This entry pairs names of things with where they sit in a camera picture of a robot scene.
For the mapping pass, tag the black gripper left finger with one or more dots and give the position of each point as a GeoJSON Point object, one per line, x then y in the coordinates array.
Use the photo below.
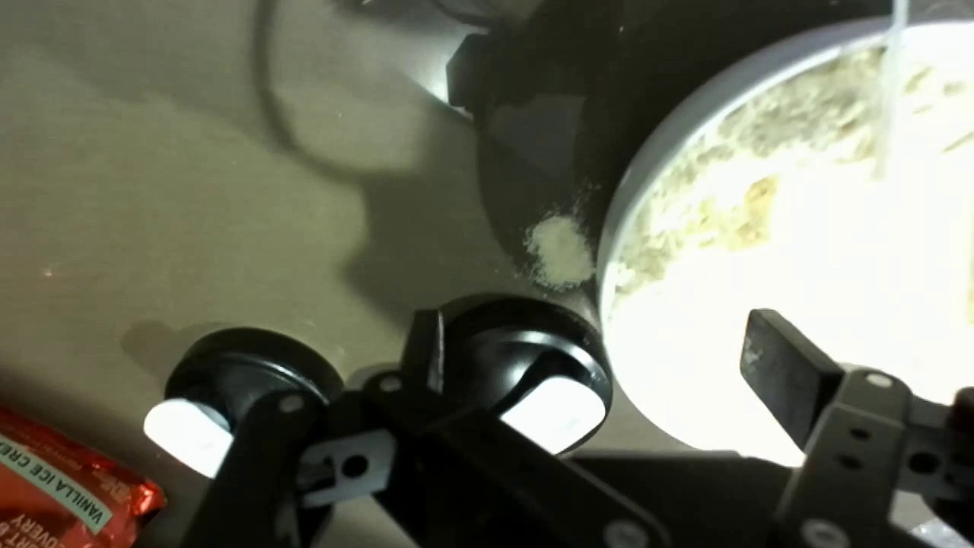
{"type": "Point", "coordinates": [405, 458]}

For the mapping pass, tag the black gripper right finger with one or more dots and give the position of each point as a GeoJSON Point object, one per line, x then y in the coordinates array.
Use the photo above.
{"type": "Point", "coordinates": [862, 458]}

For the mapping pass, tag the powder mix inside bowl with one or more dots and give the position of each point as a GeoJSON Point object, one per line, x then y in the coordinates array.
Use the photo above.
{"type": "Point", "coordinates": [831, 255]}

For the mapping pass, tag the spilled white powder pile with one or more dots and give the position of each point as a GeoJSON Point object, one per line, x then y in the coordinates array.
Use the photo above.
{"type": "Point", "coordinates": [559, 252]}

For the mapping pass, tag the white ceramic bowl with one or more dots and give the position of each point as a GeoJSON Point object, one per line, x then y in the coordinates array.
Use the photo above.
{"type": "Point", "coordinates": [629, 202]}

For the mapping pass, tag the black red whey protein bag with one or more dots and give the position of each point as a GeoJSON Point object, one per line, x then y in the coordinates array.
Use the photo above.
{"type": "Point", "coordinates": [48, 488]}

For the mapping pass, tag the white plastic spoon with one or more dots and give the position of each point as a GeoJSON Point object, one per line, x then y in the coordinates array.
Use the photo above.
{"type": "Point", "coordinates": [892, 91]}

